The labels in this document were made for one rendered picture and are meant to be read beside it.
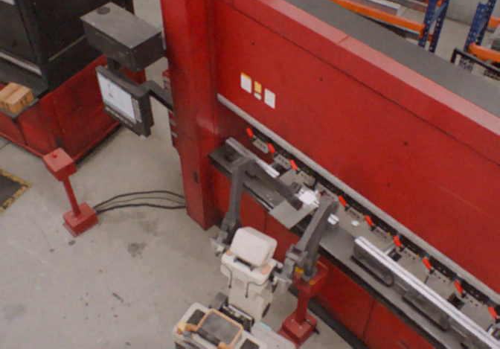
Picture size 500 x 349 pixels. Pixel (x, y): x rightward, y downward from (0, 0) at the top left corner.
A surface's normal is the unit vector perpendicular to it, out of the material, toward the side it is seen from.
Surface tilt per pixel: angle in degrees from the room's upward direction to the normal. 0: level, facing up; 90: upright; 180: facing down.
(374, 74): 90
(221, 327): 0
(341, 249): 0
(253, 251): 47
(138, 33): 1
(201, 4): 90
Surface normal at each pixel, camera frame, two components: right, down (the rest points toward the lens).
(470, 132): -0.73, 0.50
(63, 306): 0.00, -0.69
